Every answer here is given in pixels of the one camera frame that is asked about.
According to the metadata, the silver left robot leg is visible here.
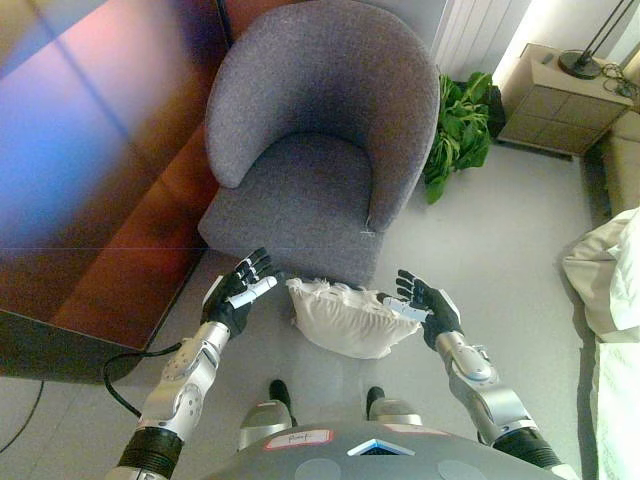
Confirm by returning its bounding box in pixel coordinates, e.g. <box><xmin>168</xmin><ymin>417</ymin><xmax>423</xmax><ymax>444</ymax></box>
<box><xmin>237</xmin><ymin>399</ymin><xmax>295</xmax><ymax>452</ymax></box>

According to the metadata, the white crumpled duvet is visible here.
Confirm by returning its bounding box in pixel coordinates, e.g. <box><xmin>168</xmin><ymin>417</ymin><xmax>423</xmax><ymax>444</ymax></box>
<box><xmin>561</xmin><ymin>206</ymin><xmax>640</xmax><ymax>345</ymax></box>

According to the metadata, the white fringed pillow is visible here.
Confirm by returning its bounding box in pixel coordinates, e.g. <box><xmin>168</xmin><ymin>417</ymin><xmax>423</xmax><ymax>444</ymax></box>
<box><xmin>285</xmin><ymin>277</ymin><xmax>431</xmax><ymax>360</ymax></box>

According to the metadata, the silver robot leg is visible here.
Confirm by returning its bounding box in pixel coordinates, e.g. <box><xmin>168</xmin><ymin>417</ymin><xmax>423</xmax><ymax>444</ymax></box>
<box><xmin>372</xmin><ymin>398</ymin><xmax>424</xmax><ymax>428</ymax></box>
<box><xmin>237</xmin><ymin>399</ymin><xmax>295</xmax><ymax>452</ymax></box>

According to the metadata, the grey robot torso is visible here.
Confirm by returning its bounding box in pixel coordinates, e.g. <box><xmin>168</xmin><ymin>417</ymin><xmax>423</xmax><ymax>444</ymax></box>
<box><xmin>199</xmin><ymin>422</ymin><xmax>551</xmax><ymax>480</ymax></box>

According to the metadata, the reddish wooden cabinet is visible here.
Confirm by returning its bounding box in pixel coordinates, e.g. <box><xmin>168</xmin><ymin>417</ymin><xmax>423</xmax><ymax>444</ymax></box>
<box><xmin>0</xmin><ymin>0</ymin><xmax>232</xmax><ymax>385</ymax></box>

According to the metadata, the white curtain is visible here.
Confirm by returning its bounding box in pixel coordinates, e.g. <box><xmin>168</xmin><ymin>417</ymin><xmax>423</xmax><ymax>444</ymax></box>
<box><xmin>429</xmin><ymin>0</ymin><xmax>532</xmax><ymax>77</ymax></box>

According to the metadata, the red-bordered torso sticker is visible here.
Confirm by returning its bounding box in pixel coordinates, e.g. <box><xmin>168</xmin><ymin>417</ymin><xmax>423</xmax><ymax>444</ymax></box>
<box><xmin>264</xmin><ymin>428</ymin><xmax>335</xmax><ymax>450</ymax></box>

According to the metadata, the thin dark floor cable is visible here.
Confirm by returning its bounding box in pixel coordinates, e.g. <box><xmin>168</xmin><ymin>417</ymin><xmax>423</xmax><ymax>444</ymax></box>
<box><xmin>0</xmin><ymin>378</ymin><xmax>46</xmax><ymax>454</ymax></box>

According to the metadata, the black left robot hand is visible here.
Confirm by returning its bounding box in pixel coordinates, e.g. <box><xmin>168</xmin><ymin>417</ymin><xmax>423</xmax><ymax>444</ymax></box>
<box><xmin>201</xmin><ymin>247</ymin><xmax>286</xmax><ymax>339</ymax></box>

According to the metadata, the thick black wrist cable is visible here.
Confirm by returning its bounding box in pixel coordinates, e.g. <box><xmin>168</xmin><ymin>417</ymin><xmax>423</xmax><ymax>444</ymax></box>
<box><xmin>102</xmin><ymin>341</ymin><xmax>184</xmax><ymax>419</ymax></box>

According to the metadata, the beige bed headboard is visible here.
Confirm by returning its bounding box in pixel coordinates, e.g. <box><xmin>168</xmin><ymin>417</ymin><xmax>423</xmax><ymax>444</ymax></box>
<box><xmin>601</xmin><ymin>113</ymin><xmax>640</xmax><ymax>217</ymax></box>

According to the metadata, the grey fabric armchair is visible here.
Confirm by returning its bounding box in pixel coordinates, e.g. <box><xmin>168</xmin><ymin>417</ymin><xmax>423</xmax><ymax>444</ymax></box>
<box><xmin>197</xmin><ymin>0</ymin><xmax>441</xmax><ymax>290</ymax></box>

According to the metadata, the black floor lamp base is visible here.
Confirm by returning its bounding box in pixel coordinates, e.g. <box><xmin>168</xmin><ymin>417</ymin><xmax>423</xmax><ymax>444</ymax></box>
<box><xmin>558</xmin><ymin>0</ymin><xmax>640</xmax><ymax>81</ymax></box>

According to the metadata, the silver right robot leg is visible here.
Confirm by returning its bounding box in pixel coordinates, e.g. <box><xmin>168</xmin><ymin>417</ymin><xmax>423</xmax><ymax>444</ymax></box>
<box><xmin>372</xmin><ymin>398</ymin><xmax>424</xmax><ymax>428</ymax></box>

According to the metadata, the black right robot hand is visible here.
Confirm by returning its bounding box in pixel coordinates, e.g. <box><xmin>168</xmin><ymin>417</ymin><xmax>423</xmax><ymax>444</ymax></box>
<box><xmin>382</xmin><ymin>269</ymin><xmax>462</xmax><ymax>351</ymax></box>

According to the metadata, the tangled dark cord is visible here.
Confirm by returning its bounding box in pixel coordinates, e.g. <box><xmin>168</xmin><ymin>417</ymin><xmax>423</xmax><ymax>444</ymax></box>
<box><xmin>598</xmin><ymin>61</ymin><xmax>637</xmax><ymax>99</ymax></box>

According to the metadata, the beige nightstand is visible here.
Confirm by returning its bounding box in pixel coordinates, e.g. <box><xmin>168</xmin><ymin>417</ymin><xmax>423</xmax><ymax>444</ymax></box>
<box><xmin>496</xmin><ymin>42</ymin><xmax>634</xmax><ymax>157</ymax></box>

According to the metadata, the green leafy plant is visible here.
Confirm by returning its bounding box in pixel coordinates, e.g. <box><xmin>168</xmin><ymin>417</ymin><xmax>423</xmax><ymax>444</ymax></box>
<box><xmin>422</xmin><ymin>71</ymin><xmax>507</xmax><ymax>205</ymax></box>

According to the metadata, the black left robot foot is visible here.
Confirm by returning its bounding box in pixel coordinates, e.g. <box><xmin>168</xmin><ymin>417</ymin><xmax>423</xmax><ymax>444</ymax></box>
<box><xmin>268</xmin><ymin>379</ymin><xmax>294</xmax><ymax>426</ymax></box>

